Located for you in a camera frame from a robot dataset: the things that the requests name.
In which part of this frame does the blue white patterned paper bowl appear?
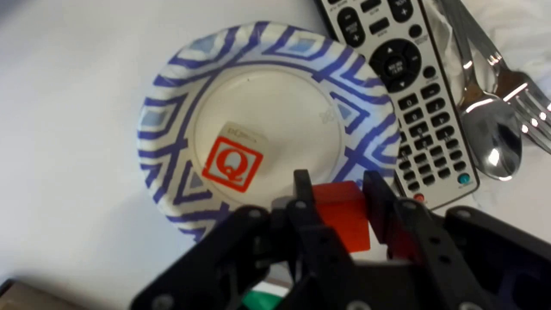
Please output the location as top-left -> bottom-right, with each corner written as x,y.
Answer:
136,21 -> 403,243

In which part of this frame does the wooden letter Q block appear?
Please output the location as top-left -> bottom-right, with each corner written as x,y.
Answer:
200,119 -> 272,195

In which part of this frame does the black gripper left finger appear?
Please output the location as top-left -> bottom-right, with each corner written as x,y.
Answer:
129,167 -> 360,310

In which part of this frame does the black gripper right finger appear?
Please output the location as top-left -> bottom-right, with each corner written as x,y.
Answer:
361,169 -> 551,310

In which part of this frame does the green plastic block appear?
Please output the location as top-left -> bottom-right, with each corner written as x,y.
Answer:
239,290 -> 289,310

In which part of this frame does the metal spoon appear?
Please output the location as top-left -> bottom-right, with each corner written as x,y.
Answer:
435,0 -> 525,183

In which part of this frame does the metal fork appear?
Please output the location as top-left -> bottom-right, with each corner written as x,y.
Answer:
454,0 -> 551,155

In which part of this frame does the red cube block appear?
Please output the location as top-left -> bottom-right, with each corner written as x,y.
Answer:
312,179 -> 372,255

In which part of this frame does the grey remote control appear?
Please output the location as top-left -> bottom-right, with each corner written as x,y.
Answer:
313,0 -> 482,212

